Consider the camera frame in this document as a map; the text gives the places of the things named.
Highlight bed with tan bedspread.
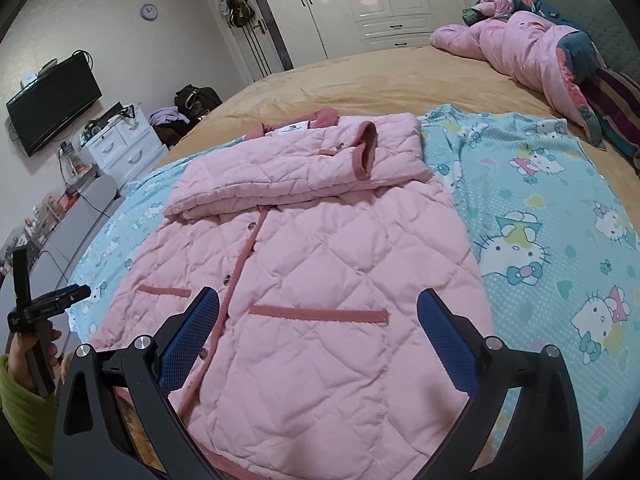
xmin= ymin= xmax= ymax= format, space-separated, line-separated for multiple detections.
xmin=65 ymin=42 xmax=640 ymax=480

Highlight white door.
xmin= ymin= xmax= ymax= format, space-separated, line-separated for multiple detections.
xmin=210 ymin=0 xmax=293 ymax=83

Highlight white wardrobe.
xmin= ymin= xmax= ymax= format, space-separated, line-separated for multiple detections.
xmin=247 ymin=0 xmax=496 ymax=73

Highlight black flat television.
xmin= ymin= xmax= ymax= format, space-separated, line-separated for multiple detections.
xmin=6 ymin=55 xmax=103 ymax=157

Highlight dark brown bag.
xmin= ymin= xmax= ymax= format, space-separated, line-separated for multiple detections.
xmin=174 ymin=85 xmax=223 ymax=121

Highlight grey low cabinet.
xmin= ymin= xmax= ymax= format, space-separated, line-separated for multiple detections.
xmin=0 ymin=175 xmax=126 ymax=301

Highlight pink quilted jacket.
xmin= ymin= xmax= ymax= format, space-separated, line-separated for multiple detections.
xmin=92 ymin=106 xmax=493 ymax=480

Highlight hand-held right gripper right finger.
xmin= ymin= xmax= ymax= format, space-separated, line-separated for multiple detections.
xmin=417 ymin=287 xmax=583 ymax=480

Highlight hanging dark bags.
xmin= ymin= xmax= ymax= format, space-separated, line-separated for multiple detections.
xmin=220 ymin=0 xmax=253 ymax=28

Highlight person's left hand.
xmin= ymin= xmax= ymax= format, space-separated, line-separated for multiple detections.
xmin=6 ymin=327 xmax=64 ymax=401

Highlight dark striped pillow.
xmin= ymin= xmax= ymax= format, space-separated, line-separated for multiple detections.
xmin=582 ymin=67 xmax=640 ymax=171

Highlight person's left forearm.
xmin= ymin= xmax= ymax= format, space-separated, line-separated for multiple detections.
xmin=0 ymin=355 xmax=58 ymax=463

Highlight blue cartoon print sheet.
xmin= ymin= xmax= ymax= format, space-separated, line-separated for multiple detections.
xmin=65 ymin=105 xmax=640 ymax=480

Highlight pink floral quilt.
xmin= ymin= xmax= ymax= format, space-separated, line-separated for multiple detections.
xmin=430 ymin=0 xmax=608 ymax=151

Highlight white drawer cabinet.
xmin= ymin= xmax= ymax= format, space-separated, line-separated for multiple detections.
xmin=80 ymin=107 xmax=171 ymax=181

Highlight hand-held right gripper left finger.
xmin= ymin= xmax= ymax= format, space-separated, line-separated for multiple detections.
xmin=52 ymin=287 xmax=221 ymax=480

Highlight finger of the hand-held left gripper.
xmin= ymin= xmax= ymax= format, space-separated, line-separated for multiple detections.
xmin=42 ymin=284 xmax=92 ymax=309
xmin=12 ymin=247 xmax=32 ymax=309

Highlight pale purple clothes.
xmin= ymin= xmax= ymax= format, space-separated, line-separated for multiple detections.
xmin=149 ymin=106 xmax=191 ymax=126

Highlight grey quilted headboard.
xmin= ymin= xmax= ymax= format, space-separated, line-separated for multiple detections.
xmin=515 ymin=0 xmax=631 ymax=76

